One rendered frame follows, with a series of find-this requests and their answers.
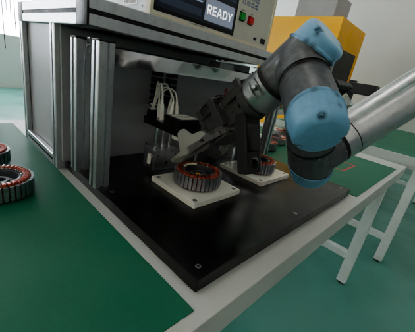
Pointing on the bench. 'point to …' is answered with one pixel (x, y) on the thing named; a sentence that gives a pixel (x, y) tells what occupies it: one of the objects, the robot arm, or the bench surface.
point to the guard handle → (343, 86)
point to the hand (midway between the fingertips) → (197, 161)
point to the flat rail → (174, 66)
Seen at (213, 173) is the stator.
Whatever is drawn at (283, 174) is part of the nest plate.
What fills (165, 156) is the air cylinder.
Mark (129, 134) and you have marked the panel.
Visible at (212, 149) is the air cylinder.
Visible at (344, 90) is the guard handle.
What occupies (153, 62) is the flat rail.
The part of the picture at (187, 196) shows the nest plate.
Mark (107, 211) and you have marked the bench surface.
